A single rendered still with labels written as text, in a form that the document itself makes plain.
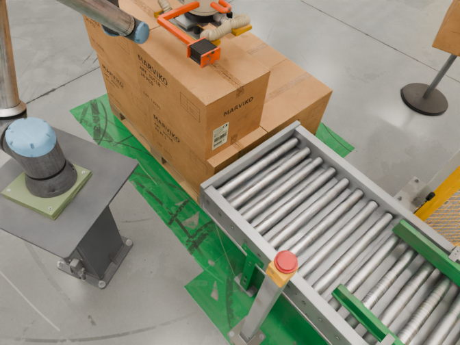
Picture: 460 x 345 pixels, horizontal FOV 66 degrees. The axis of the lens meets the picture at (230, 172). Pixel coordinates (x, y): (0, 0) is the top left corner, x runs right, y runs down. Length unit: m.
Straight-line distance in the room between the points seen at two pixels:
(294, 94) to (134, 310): 1.56
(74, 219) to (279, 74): 1.55
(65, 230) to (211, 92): 0.83
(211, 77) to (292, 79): 0.83
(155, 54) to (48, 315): 1.46
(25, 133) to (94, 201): 0.36
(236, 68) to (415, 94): 2.13
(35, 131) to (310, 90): 1.60
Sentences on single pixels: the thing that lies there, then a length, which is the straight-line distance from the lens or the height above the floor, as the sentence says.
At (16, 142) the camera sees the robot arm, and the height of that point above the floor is 1.05.
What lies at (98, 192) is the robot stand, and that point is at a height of 0.75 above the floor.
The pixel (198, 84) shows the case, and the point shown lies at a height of 0.94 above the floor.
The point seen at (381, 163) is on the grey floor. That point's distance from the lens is 2.88.
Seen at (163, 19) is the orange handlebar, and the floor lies 1.25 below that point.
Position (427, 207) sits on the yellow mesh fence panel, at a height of 0.63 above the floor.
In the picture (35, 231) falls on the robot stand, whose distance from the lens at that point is 1.54.
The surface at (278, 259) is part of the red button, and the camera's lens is 1.08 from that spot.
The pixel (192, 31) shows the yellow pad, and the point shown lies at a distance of 1.62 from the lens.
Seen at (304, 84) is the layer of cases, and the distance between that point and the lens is 2.39.
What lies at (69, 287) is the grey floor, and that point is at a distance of 2.24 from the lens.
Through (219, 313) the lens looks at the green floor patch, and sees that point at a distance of 2.08.
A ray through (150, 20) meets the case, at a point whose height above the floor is 0.94.
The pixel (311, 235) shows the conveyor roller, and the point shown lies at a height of 0.55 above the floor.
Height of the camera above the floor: 2.02
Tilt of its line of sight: 54 degrees down
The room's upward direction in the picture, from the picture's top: 7 degrees clockwise
